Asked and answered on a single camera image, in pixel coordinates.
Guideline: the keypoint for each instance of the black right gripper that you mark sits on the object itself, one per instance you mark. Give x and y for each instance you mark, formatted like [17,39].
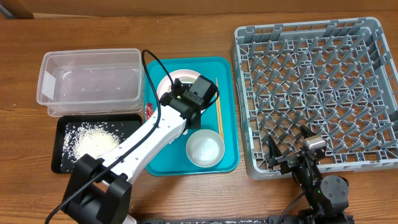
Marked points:
[290,157]

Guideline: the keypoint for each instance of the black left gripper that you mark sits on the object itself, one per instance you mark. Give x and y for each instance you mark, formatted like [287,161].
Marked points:
[199,124]

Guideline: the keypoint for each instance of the grey bowl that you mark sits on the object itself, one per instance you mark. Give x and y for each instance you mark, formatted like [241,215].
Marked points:
[205,148]

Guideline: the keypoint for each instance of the red wrapper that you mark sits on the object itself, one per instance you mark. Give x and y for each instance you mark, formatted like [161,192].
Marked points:
[148,111]

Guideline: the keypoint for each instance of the rice pile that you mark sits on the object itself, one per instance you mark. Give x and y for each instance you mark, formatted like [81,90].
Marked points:
[93,138]

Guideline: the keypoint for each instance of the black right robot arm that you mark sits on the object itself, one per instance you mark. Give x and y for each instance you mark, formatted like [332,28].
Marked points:
[323,198]

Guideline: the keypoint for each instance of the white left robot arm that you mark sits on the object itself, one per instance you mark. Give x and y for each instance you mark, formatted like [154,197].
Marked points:
[99,190]

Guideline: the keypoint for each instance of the grey dishwasher rack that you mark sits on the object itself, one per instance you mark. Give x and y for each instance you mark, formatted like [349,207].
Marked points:
[336,77]

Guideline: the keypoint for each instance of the left wooden chopstick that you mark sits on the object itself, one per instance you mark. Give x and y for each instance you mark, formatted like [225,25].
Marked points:
[219,117]

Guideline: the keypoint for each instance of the cream cup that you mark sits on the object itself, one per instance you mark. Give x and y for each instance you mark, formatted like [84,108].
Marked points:
[188,80]

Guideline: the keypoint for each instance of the large pink plate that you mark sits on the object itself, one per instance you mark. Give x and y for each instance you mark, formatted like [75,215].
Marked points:
[165,86]

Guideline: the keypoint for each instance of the black plastic tray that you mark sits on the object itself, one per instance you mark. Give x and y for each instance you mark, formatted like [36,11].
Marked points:
[128,123]

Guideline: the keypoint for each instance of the clear plastic bin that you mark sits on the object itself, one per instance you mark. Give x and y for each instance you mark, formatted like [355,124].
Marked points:
[93,81]

